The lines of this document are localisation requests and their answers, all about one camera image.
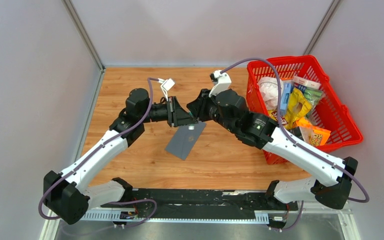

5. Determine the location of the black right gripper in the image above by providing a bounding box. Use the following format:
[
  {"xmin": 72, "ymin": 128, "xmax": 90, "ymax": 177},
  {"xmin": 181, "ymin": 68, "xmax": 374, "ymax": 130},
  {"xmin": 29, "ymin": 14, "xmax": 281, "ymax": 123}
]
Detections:
[{"xmin": 186, "ymin": 89, "xmax": 237, "ymax": 135}]

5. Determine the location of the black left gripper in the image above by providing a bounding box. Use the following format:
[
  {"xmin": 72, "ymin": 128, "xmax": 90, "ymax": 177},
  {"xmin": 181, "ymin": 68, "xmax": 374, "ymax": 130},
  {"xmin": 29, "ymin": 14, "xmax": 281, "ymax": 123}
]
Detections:
[{"xmin": 138, "ymin": 95, "xmax": 196, "ymax": 126}]

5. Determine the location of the grey-blue paper envelope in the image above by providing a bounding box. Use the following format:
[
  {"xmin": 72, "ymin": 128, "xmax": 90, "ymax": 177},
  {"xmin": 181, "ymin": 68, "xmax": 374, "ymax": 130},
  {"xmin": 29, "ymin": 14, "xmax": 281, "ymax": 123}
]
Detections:
[{"xmin": 165, "ymin": 121, "xmax": 207, "ymax": 161}]

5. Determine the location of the green white glue stick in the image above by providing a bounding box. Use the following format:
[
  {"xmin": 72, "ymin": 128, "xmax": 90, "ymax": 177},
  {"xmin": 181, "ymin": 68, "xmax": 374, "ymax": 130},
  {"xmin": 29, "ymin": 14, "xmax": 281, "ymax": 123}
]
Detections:
[{"xmin": 188, "ymin": 124, "xmax": 196, "ymax": 131}]

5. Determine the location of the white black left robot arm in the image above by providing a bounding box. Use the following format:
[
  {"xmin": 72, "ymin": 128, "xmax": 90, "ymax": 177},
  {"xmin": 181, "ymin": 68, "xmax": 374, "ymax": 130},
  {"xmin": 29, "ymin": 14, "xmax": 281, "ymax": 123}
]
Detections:
[{"xmin": 40, "ymin": 88, "xmax": 197, "ymax": 225}]

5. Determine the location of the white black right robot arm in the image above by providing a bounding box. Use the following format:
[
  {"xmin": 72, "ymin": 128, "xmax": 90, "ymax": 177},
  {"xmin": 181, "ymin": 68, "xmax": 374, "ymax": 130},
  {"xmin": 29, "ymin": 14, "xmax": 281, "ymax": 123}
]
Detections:
[{"xmin": 186, "ymin": 89, "xmax": 358, "ymax": 210}]

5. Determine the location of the white crumpled plastic bag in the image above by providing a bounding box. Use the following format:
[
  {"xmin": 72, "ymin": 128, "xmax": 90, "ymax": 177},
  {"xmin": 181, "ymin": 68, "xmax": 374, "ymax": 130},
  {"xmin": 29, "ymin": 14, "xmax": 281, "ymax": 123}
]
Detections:
[{"xmin": 257, "ymin": 76, "xmax": 284, "ymax": 111}]

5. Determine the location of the blue box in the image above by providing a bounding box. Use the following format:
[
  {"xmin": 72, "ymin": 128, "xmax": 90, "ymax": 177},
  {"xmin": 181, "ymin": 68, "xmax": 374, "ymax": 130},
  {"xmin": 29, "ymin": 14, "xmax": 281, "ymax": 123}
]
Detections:
[{"xmin": 278, "ymin": 79, "xmax": 293, "ymax": 117}]

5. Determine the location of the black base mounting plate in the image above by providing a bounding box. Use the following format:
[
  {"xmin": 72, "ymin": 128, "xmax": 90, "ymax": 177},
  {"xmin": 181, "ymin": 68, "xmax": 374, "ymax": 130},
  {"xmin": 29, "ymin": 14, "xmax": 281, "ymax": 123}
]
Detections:
[{"xmin": 99, "ymin": 188, "xmax": 300, "ymax": 220}]

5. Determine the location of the yellow Lays chips bag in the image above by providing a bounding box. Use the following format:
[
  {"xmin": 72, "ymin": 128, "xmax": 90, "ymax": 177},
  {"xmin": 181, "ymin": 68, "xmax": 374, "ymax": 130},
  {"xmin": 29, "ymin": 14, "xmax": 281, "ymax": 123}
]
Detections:
[{"xmin": 281, "ymin": 88, "xmax": 313, "ymax": 130}]

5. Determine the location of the white red carton box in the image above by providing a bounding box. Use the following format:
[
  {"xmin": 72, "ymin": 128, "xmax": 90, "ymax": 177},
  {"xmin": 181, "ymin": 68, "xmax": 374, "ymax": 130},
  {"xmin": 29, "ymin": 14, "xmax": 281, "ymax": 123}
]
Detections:
[{"xmin": 292, "ymin": 75, "xmax": 321, "ymax": 90}]

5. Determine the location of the green snack packet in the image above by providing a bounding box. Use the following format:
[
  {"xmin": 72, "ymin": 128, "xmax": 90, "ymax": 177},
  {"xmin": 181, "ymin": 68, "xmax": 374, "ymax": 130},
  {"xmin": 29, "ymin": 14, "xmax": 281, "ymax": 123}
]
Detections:
[{"xmin": 303, "ymin": 88, "xmax": 325, "ymax": 109}]

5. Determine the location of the orange snack bag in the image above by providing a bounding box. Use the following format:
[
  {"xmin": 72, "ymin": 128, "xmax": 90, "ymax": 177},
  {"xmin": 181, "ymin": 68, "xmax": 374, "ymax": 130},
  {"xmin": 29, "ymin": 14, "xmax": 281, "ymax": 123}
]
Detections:
[{"xmin": 294, "ymin": 117, "xmax": 331, "ymax": 147}]

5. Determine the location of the red plastic shopping basket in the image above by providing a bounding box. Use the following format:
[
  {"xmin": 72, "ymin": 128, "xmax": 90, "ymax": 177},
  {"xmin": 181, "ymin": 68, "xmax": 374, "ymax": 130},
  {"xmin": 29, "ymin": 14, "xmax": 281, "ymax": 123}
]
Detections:
[{"xmin": 246, "ymin": 55, "xmax": 364, "ymax": 153}]

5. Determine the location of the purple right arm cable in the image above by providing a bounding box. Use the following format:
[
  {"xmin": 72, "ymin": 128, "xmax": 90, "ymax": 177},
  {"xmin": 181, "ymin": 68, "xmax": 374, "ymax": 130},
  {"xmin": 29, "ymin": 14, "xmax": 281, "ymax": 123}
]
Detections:
[{"xmin": 220, "ymin": 57, "xmax": 370, "ymax": 232}]

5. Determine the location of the aluminium frame rail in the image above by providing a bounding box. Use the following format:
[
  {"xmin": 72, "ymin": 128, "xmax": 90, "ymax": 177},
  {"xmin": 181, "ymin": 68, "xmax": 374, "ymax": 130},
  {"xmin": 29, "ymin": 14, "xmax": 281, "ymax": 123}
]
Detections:
[{"xmin": 37, "ymin": 190, "xmax": 362, "ymax": 240}]

